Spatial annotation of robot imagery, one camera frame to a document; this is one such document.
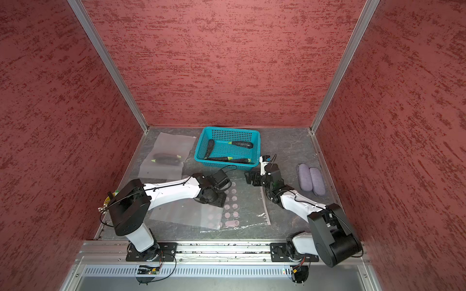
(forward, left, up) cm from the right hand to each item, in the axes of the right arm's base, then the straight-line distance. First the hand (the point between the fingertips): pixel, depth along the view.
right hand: (252, 175), depth 90 cm
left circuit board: (-38, +45, -8) cm, 59 cm away
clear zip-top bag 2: (-16, +31, -6) cm, 35 cm away
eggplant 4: (+14, +14, -5) cm, 21 cm away
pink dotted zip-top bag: (-17, +12, -7) cm, 22 cm away
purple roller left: (+4, -29, -6) cm, 30 cm away
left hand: (-13, +18, -4) cm, 23 cm away
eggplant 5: (+12, +6, -4) cm, 14 cm away
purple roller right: (-1, -35, -6) cm, 36 cm away
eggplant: (+12, +47, -3) cm, 48 cm away
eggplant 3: (+24, +3, -4) cm, 25 cm away
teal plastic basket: (+37, +18, -11) cm, 42 cm away
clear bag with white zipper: (-13, +1, -7) cm, 15 cm away
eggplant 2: (+25, +23, -4) cm, 34 cm away
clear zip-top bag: (+29, +52, -6) cm, 60 cm away
